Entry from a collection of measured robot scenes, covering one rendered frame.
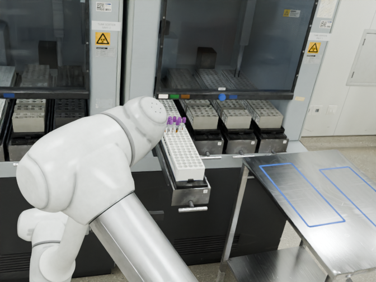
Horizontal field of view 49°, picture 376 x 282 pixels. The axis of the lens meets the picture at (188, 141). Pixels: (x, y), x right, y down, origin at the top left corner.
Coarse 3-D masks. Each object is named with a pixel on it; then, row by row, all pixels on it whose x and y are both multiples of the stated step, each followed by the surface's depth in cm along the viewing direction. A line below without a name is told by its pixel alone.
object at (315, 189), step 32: (256, 160) 159; (288, 160) 162; (320, 160) 164; (288, 192) 143; (320, 192) 145; (352, 192) 147; (320, 224) 130; (352, 224) 132; (224, 256) 184; (256, 256) 189; (288, 256) 191; (320, 256) 117; (352, 256) 119
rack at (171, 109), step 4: (160, 100) 185; (164, 100) 185; (168, 100) 186; (172, 100) 186; (164, 104) 182; (168, 104) 183; (172, 104) 183; (168, 108) 179; (172, 108) 180; (176, 108) 180; (168, 112) 176; (172, 112) 177; (176, 112) 177; (172, 116) 174; (176, 116) 174; (180, 116) 173; (172, 124) 166
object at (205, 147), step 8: (176, 104) 197; (192, 136) 173; (200, 136) 171; (208, 136) 171; (216, 136) 172; (200, 144) 170; (208, 144) 171; (216, 144) 172; (200, 152) 172; (208, 152) 172; (216, 152) 174
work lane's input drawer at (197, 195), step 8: (160, 144) 163; (160, 152) 158; (160, 160) 159; (168, 168) 149; (168, 176) 145; (168, 184) 145; (176, 184) 140; (184, 184) 140; (192, 184) 141; (200, 184) 141; (208, 184) 144; (176, 192) 139; (184, 192) 140; (192, 192) 141; (200, 192) 142; (208, 192) 143; (176, 200) 141; (184, 200) 142; (192, 200) 143; (200, 200) 144; (208, 200) 145; (184, 208) 139; (192, 208) 140; (200, 208) 140
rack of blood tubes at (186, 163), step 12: (168, 132) 160; (180, 132) 163; (168, 144) 152; (180, 144) 155; (192, 144) 154; (168, 156) 152; (180, 156) 146; (192, 156) 147; (180, 168) 140; (192, 168) 140; (204, 168) 142; (180, 180) 142
